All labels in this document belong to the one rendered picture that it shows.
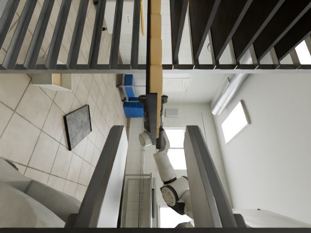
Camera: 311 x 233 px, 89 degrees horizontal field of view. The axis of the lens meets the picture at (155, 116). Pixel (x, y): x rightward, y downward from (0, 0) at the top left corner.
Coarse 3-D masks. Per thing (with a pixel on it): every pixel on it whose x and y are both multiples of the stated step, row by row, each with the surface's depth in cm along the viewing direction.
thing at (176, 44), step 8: (176, 0) 57; (184, 0) 44; (176, 8) 57; (184, 8) 46; (176, 16) 57; (184, 16) 48; (176, 24) 57; (176, 32) 57; (176, 40) 58; (176, 48) 60; (176, 56) 65
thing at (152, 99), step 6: (150, 0) 25; (150, 96) 20; (156, 96) 20; (150, 102) 22; (156, 102) 22; (150, 108) 24; (156, 108) 24; (150, 114) 27; (156, 114) 27; (150, 120) 30; (156, 120) 30; (150, 126) 34; (156, 126) 34; (150, 132) 39
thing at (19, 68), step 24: (0, 72) 71; (24, 72) 71; (48, 72) 71; (72, 72) 71; (96, 72) 71; (120, 72) 71; (144, 72) 71; (168, 72) 71; (192, 72) 71; (216, 72) 71; (240, 72) 71; (264, 72) 71; (288, 72) 71
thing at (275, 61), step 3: (273, 48) 70; (270, 51) 72; (273, 51) 70; (270, 54) 72; (273, 54) 70; (276, 54) 69; (273, 57) 70; (276, 57) 69; (273, 60) 70; (276, 60) 69; (273, 63) 70; (276, 63) 69; (279, 63) 67; (276, 66) 69; (279, 66) 67; (276, 69) 70; (279, 69) 70
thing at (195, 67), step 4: (188, 8) 78; (188, 12) 78; (188, 16) 78; (188, 20) 78; (188, 24) 78; (192, 40) 71; (192, 44) 70; (192, 48) 70; (192, 52) 70; (192, 56) 70; (192, 60) 70; (192, 64) 70; (196, 64) 70; (196, 68) 69
